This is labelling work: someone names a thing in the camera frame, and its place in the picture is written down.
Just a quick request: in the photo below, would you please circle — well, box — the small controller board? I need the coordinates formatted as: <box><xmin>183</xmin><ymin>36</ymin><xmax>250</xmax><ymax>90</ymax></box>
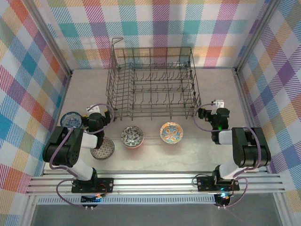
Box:
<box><xmin>214</xmin><ymin>192</ymin><xmax>232</xmax><ymax>210</ymax></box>
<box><xmin>80</xmin><ymin>193</ymin><xmax>104</xmax><ymax>210</ymax></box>

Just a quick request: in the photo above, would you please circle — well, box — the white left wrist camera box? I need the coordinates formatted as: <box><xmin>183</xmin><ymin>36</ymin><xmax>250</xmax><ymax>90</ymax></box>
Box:
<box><xmin>86</xmin><ymin>104</ymin><xmax>104</xmax><ymax>114</ymax></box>

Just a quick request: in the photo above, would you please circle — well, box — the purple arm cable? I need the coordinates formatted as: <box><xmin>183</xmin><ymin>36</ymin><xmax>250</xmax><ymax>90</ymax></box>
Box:
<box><xmin>48</xmin><ymin>103</ymin><xmax>116</xmax><ymax>209</ymax></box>
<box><xmin>193</xmin><ymin>102</ymin><xmax>262</xmax><ymax>210</ymax></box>

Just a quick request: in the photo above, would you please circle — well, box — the leaf pattern bowl pink outside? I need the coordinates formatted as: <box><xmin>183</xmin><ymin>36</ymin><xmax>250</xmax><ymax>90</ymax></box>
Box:
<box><xmin>120</xmin><ymin>126</ymin><xmax>144</xmax><ymax>149</ymax></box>

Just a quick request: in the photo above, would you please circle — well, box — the grey wire dish rack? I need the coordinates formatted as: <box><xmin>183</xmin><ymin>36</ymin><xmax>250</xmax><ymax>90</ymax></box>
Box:
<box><xmin>106</xmin><ymin>37</ymin><xmax>202</xmax><ymax>122</ymax></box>

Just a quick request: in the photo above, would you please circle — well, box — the geometric lattice pattern bowl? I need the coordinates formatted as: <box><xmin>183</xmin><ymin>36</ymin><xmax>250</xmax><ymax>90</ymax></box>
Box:
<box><xmin>90</xmin><ymin>137</ymin><xmax>115</xmax><ymax>161</ymax></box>

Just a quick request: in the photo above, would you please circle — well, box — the aluminium frame post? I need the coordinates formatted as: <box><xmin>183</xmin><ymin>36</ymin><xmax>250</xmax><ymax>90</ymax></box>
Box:
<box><xmin>232</xmin><ymin>0</ymin><xmax>283</xmax><ymax>73</ymax></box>
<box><xmin>23</xmin><ymin>0</ymin><xmax>74</xmax><ymax>77</ymax></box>

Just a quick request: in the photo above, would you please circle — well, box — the white slotted cable duct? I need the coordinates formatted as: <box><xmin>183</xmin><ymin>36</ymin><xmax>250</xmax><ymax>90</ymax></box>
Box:
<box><xmin>36</xmin><ymin>196</ymin><xmax>217</xmax><ymax>205</ymax></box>

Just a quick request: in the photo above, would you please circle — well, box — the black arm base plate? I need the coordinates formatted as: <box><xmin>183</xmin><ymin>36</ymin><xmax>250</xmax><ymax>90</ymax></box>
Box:
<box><xmin>196</xmin><ymin>176</ymin><xmax>240</xmax><ymax>192</ymax></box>
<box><xmin>71</xmin><ymin>178</ymin><xmax>114</xmax><ymax>194</ymax></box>

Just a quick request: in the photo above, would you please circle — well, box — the orange and teal bowl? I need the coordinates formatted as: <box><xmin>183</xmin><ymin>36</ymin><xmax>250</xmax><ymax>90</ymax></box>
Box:
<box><xmin>159</xmin><ymin>121</ymin><xmax>184</xmax><ymax>144</ymax></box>

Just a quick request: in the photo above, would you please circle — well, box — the aluminium side rail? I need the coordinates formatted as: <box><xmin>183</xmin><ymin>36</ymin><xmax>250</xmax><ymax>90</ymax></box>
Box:
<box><xmin>232</xmin><ymin>68</ymin><xmax>270</xmax><ymax>174</ymax></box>
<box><xmin>40</xmin><ymin>70</ymin><xmax>72</xmax><ymax>177</ymax></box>

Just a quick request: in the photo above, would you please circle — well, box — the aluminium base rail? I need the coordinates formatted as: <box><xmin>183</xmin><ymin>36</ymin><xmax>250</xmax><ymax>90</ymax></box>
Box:
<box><xmin>24</xmin><ymin>169</ymin><xmax>286</xmax><ymax>196</ymax></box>

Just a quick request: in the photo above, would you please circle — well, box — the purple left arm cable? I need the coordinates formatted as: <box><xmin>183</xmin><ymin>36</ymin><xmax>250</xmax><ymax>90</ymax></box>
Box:
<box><xmin>48</xmin><ymin>103</ymin><xmax>116</xmax><ymax>209</ymax></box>

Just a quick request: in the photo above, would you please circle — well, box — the blue floral bowl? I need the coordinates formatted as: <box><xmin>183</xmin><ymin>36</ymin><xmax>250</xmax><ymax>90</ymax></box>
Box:
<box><xmin>60</xmin><ymin>111</ymin><xmax>84</xmax><ymax>130</ymax></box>

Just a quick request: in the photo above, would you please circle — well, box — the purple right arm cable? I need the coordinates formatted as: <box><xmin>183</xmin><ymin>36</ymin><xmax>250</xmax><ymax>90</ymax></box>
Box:
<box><xmin>193</xmin><ymin>102</ymin><xmax>262</xmax><ymax>210</ymax></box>

